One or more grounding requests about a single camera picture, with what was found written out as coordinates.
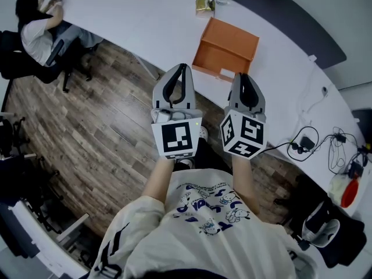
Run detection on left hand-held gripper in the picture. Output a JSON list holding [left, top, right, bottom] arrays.
[[150, 63, 203, 160]]

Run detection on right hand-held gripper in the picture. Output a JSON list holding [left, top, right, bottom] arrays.
[[219, 72, 268, 160]]

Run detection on orange cardboard box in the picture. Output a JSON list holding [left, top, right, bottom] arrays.
[[191, 16, 260, 83]]

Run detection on person's left forearm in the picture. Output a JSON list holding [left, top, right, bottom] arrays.
[[141, 155, 177, 212]]

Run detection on person's right forearm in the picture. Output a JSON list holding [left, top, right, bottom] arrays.
[[230, 152, 261, 215]]

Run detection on person's black trousers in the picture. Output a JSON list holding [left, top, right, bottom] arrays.
[[192, 137, 234, 177]]

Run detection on black power adapter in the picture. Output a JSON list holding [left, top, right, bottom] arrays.
[[299, 135, 315, 151]]

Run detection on long dark desk divider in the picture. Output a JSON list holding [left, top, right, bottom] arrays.
[[212, 0, 348, 70]]

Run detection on gold snack packet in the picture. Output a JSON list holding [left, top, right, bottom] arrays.
[[195, 0, 217, 13]]

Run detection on black monitor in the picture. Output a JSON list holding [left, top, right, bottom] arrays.
[[351, 108, 372, 145]]

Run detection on red lid container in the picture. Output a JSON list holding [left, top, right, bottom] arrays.
[[329, 171, 362, 209]]

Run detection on person's white printed shirt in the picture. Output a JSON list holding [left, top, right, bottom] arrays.
[[89, 167, 318, 279]]

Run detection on black office chair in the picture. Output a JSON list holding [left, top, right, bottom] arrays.
[[16, 155, 64, 235], [0, 114, 30, 157], [0, 30, 95, 94]]

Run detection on black chair with grey armrest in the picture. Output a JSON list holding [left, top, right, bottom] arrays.
[[289, 195, 367, 269]]

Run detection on white cable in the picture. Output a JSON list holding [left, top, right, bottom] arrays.
[[298, 67, 335, 125]]

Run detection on black adapter cable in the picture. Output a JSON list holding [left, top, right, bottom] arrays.
[[266, 125, 321, 160]]

